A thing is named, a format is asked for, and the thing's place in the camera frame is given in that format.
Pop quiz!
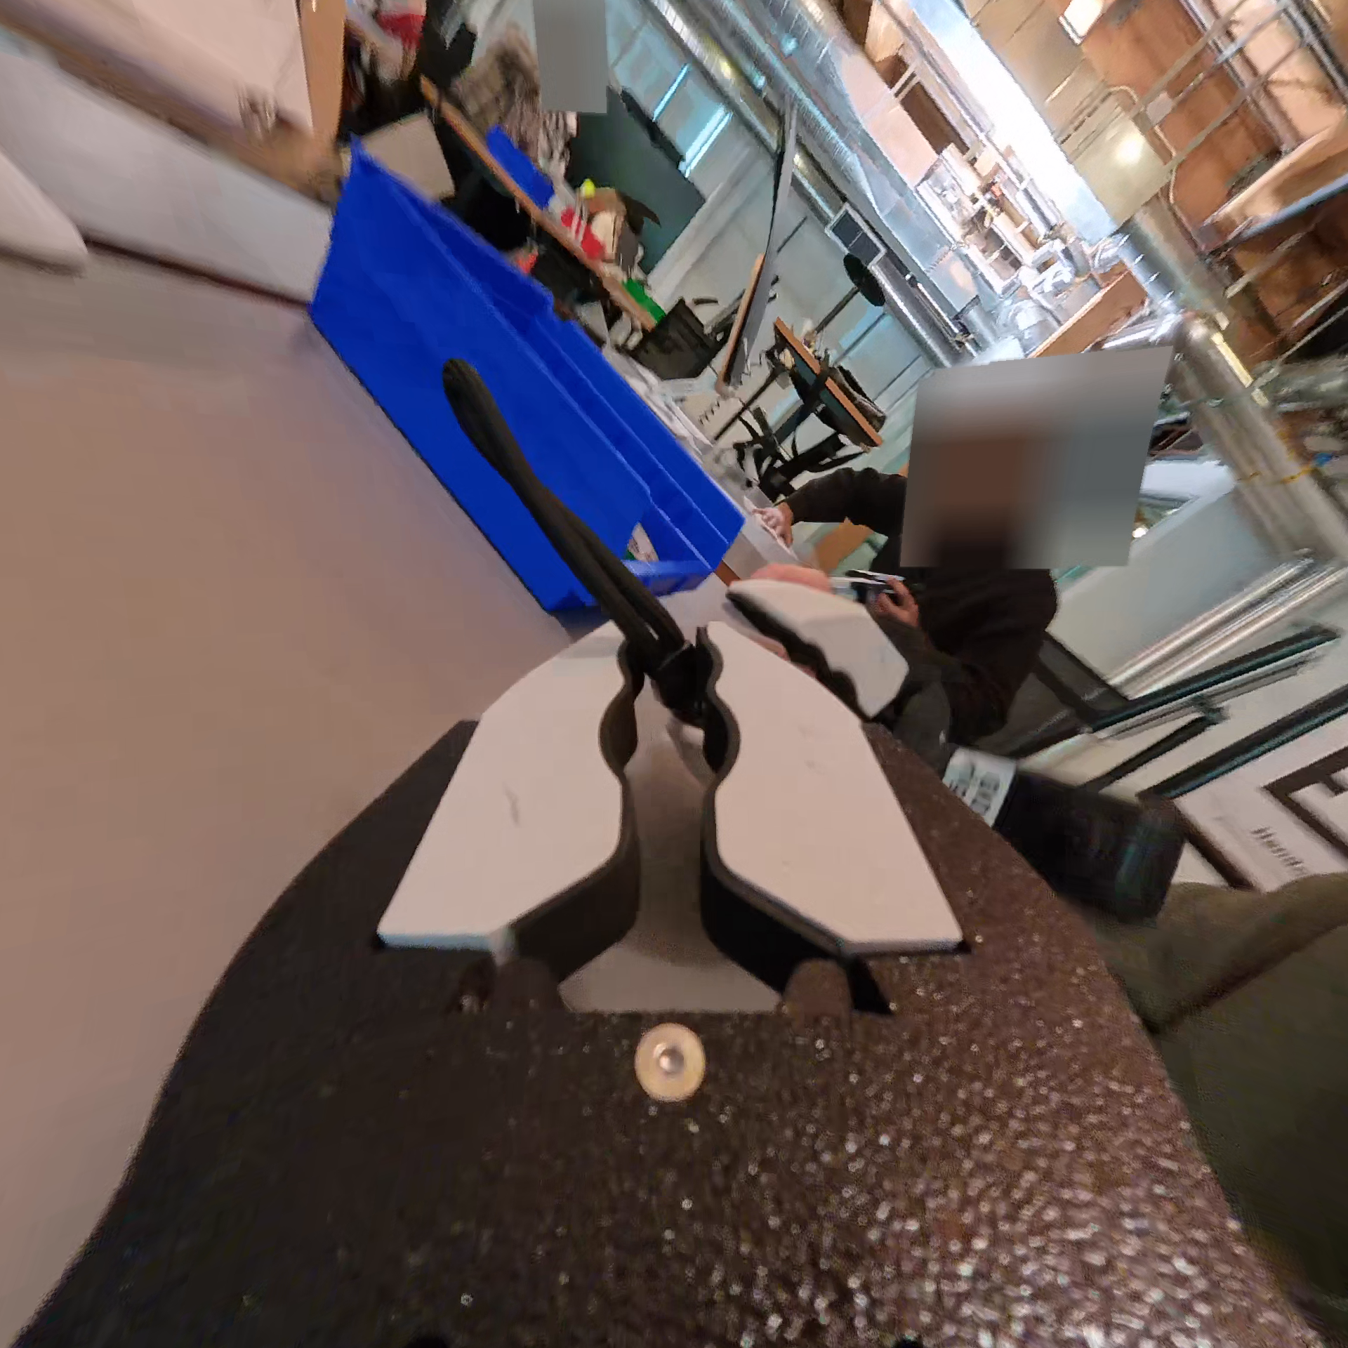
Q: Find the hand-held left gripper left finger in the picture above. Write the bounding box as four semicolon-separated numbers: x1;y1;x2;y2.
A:
376;621;647;966

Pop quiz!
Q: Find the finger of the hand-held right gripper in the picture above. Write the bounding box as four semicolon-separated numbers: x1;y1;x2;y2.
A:
725;581;912;722

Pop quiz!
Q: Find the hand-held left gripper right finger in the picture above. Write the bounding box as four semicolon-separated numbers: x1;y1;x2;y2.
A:
697;621;973;1001

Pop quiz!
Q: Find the blue plastic bin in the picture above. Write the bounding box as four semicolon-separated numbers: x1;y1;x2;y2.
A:
485;124;558;209
309;137;749;615

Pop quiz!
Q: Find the person's right forearm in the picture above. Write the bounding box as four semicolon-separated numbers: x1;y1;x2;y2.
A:
1086;871;1348;1329

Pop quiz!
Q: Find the black metal pole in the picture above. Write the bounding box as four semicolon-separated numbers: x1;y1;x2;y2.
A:
1037;621;1344;770

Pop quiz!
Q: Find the wooden standing desk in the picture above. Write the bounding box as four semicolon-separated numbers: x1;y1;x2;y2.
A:
736;316;888;496

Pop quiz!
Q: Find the white vent grille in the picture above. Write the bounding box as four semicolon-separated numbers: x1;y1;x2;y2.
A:
826;202;883;266

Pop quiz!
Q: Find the wooden display board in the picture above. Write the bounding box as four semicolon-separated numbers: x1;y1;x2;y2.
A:
0;0;349;175
725;100;805;388

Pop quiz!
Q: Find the black computer monitor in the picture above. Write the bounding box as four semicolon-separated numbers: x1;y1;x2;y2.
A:
574;90;710;273

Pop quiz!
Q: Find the wooden top desk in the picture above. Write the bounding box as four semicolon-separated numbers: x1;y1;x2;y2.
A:
421;79;660;332

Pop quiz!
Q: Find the white hanging panel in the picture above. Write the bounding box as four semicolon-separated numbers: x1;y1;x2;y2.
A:
363;111;458;204

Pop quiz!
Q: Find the framed wall poster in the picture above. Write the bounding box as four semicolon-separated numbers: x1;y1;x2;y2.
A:
1179;756;1348;894

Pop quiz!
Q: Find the silver ventilation duct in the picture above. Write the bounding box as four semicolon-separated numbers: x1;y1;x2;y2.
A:
1106;194;1329;554
647;0;1002;364

